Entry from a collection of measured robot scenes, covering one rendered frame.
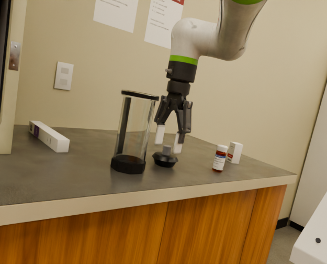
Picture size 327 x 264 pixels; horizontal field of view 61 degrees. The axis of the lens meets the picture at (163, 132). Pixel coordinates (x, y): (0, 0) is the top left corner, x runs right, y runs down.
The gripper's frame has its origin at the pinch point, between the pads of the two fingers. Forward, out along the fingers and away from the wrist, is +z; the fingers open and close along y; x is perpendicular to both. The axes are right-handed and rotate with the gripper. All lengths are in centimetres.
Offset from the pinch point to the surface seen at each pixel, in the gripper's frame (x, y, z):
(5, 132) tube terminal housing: -46.3, -11.3, 1.5
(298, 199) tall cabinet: 234, -54, 70
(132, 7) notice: 9, -55, -52
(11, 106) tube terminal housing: -45.5, -11.3, -5.6
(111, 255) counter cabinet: -24.4, 15.3, 26.1
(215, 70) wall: 75, -56, -34
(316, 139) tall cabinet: 234, -53, 5
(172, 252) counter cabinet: -2.5, 14.9, 30.7
